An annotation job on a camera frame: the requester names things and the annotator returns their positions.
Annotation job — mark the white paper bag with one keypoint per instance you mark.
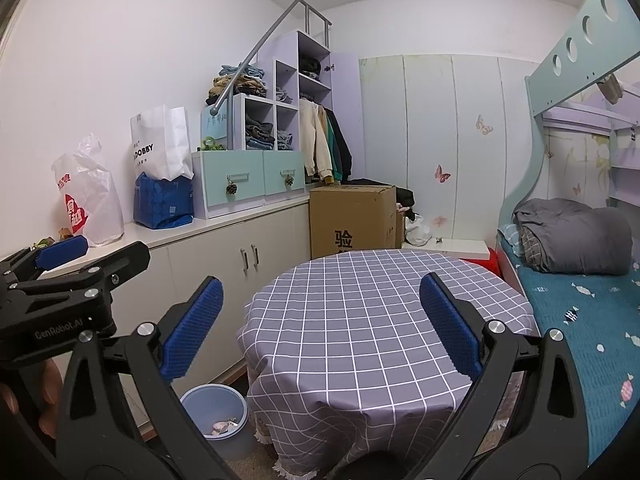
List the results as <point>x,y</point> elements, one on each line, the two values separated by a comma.
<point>160,135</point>

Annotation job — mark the grey metal handrail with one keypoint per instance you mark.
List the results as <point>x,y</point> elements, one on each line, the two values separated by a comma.
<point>213,110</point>

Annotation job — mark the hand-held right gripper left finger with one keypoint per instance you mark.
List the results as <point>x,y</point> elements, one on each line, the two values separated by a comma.
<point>192,330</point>

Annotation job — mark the white red-print plastic bag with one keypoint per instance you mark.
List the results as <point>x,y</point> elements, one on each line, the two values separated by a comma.
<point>95,200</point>

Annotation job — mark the white wardrobe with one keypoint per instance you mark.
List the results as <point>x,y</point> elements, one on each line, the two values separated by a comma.
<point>425,120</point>

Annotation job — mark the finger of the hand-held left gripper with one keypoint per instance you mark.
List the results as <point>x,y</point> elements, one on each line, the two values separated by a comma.
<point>62,250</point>
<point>115,265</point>

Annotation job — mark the lavender stepped shelf unit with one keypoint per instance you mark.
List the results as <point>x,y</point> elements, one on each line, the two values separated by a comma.
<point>345,110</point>

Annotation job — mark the crumpled scraps heap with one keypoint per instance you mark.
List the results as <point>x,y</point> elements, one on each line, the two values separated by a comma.
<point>222,427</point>

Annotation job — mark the pale pink butterfly sticker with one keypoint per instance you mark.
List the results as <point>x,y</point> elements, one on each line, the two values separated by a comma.
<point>440,220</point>

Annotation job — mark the person's left hand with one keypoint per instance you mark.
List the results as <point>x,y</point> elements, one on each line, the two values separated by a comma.
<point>52,382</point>

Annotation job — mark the red stool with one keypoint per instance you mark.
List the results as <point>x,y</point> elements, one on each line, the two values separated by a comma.
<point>492,262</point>

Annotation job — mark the grey folded blanket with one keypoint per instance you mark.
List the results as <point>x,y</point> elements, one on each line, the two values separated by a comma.
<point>575,235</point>

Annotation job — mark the cream butterfly sticker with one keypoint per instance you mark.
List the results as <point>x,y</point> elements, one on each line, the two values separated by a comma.
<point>485,125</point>

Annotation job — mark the folded jeans stack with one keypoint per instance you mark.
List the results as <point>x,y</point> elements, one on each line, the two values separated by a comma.
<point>285,141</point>
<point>260,137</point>

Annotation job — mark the teal drawer unit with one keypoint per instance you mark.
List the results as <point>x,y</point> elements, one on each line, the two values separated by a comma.
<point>250,175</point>

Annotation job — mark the teal candy-print bedsheet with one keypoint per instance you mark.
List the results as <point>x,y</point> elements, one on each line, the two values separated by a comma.
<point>575,320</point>

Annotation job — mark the teal bunk bed frame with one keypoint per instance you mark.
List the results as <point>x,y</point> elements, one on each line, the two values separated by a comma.
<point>565,72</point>

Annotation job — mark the dark hanging jacket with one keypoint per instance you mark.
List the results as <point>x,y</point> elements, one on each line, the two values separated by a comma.
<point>342,150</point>

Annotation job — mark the small white plastic bag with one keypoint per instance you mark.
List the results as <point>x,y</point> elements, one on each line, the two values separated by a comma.
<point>417,232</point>

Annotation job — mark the light blue plastic bin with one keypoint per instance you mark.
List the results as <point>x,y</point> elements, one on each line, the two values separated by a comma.
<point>192,405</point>

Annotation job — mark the white low cabinet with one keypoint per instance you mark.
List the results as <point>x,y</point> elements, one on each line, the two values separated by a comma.
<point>210,260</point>

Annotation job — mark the white low shelf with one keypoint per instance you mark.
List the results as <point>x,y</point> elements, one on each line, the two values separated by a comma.
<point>460,249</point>

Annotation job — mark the plaid pillow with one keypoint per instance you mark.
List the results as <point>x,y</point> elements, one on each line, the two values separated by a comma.
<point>531,247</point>

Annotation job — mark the black folded clothes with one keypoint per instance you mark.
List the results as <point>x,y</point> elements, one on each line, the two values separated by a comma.
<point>311,67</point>

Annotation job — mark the cream hanging jacket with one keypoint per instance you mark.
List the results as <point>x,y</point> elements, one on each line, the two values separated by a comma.
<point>315,145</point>

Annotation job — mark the large cardboard box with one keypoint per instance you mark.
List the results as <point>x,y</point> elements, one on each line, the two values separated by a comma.
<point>350,215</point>

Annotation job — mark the green toy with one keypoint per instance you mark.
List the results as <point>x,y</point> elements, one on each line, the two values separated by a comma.
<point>209,146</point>

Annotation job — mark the pile of folded clothes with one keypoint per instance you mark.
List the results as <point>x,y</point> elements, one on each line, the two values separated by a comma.
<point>240,82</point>

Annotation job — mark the blue woven bag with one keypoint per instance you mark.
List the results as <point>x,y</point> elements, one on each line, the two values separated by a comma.
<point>162,205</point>

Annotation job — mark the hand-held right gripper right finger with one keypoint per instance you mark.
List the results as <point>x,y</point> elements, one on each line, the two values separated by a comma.
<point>450,330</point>

